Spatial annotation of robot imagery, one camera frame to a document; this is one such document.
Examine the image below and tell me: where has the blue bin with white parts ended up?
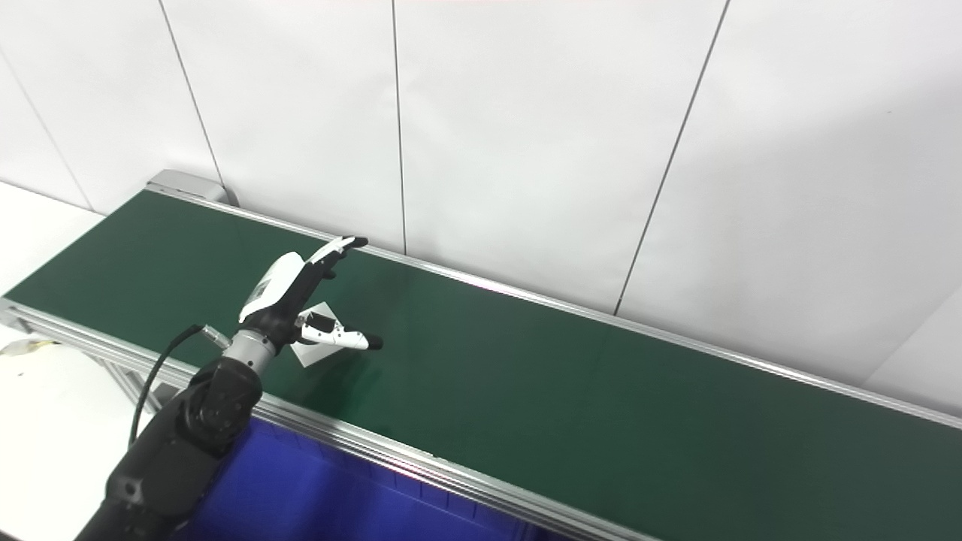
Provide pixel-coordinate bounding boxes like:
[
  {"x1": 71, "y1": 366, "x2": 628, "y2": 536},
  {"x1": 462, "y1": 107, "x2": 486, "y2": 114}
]
[{"x1": 171, "y1": 417, "x2": 561, "y2": 541}]

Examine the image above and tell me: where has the grey conveyor end housing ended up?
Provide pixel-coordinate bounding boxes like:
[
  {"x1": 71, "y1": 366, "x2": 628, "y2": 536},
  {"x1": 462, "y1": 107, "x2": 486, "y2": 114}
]
[{"x1": 146, "y1": 169, "x2": 241, "y2": 209}]

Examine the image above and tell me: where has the green conveyor belt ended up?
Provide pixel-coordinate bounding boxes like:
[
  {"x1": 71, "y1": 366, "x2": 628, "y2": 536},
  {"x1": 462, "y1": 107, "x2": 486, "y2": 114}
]
[
  {"x1": 4, "y1": 189, "x2": 962, "y2": 541},
  {"x1": 0, "y1": 180, "x2": 962, "y2": 541}
]

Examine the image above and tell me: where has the small yellowish scrap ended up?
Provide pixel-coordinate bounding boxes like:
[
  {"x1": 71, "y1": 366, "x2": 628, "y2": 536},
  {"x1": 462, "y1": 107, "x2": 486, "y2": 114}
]
[{"x1": 0, "y1": 337, "x2": 61, "y2": 356}]

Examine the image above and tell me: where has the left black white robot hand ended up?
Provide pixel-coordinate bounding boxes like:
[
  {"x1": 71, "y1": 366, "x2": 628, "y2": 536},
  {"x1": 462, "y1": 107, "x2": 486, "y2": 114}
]
[{"x1": 239, "y1": 236, "x2": 384, "y2": 352}]

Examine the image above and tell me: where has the white square part with hole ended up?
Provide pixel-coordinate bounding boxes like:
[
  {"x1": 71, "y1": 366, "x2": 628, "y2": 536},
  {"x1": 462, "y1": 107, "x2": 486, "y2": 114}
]
[{"x1": 289, "y1": 302, "x2": 348, "y2": 369}]

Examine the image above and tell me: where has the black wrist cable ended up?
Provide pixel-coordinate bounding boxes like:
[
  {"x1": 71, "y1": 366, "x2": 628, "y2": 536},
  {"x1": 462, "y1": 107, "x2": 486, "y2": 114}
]
[{"x1": 128, "y1": 323, "x2": 231, "y2": 450}]

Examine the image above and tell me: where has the aluminium conveyor support leg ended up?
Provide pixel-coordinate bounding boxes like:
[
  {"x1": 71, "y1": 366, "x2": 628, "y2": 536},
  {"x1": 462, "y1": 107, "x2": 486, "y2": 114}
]
[{"x1": 111, "y1": 361, "x2": 163, "y2": 416}]

